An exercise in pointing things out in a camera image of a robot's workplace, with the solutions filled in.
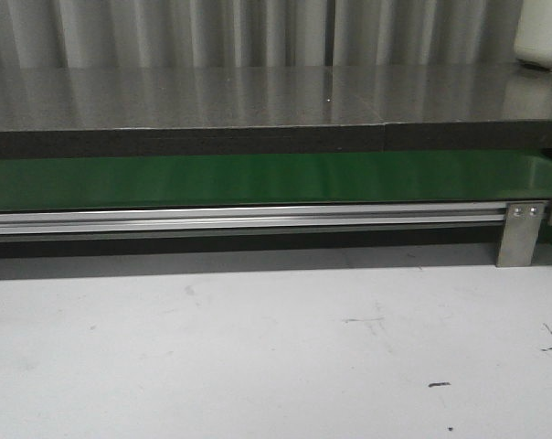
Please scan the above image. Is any grey curtain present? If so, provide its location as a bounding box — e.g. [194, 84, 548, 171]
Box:
[0, 1, 521, 69]

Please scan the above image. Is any steel conveyor support bracket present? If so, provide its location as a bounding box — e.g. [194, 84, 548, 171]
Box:
[496, 201, 547, 268]

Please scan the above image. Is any white plastic container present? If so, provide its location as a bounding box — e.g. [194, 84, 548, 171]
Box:
[514, 0, 552, 70]

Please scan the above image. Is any green conveyor belt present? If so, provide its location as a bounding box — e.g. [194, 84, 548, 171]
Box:
[0, 150, 552, 212]

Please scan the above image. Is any aluminium conveyor side rail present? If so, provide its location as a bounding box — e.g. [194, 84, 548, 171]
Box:
[0, 202, 506, 236]

